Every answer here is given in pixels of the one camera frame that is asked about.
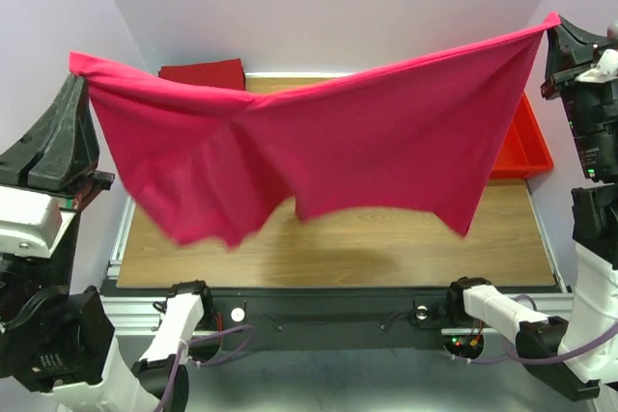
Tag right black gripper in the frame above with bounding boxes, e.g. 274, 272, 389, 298
545, 11, 618, 176

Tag pink t shirt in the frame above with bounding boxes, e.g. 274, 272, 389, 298
69, 14, 560, 247

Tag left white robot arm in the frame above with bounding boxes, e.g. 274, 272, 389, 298
1, 75, 215, 411

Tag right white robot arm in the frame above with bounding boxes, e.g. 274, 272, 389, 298
444, 17, 617, 401

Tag red plastic bin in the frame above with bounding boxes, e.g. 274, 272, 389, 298
490, 94, 553, 179

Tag folded dark red shirt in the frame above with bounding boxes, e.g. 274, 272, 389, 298
158, 58, 246, 91

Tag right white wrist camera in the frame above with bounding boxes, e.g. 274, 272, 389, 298
576, 49, 618, 84

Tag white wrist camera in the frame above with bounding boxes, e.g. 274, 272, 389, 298
1, 186, 75, 259
576, 49, 618, 84

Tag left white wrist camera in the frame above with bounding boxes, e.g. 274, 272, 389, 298
1, 186, 75, 259

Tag aluminium frame rail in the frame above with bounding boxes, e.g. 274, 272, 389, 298
56, 291, 601, 412

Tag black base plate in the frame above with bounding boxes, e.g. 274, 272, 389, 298
211, 287, 475, 351

